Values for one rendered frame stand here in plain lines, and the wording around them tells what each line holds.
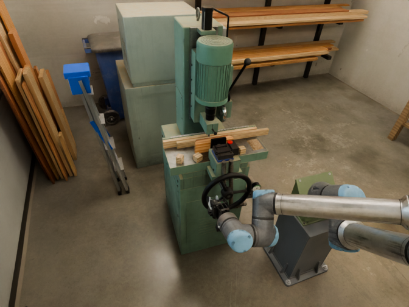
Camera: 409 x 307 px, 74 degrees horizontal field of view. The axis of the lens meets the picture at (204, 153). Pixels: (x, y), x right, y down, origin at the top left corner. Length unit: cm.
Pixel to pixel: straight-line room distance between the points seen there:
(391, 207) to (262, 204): 44
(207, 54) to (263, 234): 82
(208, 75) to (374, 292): 188
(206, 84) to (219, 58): 14
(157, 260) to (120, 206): 63
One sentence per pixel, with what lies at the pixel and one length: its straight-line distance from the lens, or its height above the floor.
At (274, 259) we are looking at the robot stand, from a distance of 226.
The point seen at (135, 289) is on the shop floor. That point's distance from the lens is 212.
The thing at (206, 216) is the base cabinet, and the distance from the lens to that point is 190.
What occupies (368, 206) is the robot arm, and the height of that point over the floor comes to 120.
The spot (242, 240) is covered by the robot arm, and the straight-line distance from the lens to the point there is 111.
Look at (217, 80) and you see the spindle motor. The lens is 137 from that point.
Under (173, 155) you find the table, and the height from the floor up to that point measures 90.
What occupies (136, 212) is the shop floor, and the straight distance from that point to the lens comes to 247.
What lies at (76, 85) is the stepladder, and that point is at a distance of 203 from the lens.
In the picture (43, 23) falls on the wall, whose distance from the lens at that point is 371.
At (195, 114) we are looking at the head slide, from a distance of 163.
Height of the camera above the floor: 191
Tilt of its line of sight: 39 degrees down
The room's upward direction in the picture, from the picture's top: 3 degrees clockwise
